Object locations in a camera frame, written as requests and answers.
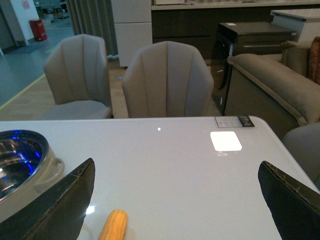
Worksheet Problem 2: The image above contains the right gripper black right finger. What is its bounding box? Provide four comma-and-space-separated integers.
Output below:
258, 161, 320, 240

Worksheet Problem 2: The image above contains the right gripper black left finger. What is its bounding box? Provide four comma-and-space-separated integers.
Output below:
0, 158, 96, 240

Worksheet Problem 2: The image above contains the yellow corn cob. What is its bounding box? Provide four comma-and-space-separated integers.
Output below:
98, 209, 128, 240

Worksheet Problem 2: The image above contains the beige electric cooking pot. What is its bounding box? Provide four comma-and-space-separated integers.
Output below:
0, 129, 65, 222

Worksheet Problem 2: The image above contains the grey chair at right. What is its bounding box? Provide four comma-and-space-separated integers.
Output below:
282, 122, 320, 188

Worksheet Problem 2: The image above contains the black white table label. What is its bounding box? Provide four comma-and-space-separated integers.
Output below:
215, 115, 255, 128

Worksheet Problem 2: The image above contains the beige sofa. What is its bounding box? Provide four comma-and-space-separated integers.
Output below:
224, 41, 320, 138

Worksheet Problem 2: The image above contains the orange patterned cushion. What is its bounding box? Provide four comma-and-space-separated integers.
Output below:
308, 36, 320, 85

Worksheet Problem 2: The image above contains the left beige dining chair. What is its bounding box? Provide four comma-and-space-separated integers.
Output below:
41, 34, 113, 120

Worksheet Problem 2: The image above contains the beige dining chair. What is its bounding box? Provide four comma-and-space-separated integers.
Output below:
41, 34, 113, 120
122, 41, 214, 118

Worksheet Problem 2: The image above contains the right beige dining chair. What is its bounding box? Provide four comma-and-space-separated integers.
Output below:
122, 41, 214, 118

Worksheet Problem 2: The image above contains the black washing machine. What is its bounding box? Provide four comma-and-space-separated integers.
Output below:
210, 21, 298, 116

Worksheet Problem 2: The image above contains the white side cabinet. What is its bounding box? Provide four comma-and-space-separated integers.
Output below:
270, 8, 320, 42

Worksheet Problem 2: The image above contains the red cabinet box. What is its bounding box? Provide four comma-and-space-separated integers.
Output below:
29, 19, 47, 42

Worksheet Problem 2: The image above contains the grey curtain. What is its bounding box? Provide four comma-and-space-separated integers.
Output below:
66, 0, 118, 56

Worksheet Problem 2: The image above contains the white refrigerator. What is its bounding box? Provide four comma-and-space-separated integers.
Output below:
111, 0, 153, 67

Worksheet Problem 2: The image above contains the dark kitchen counter cabinet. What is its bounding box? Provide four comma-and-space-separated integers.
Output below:
151, 0, 320, 60

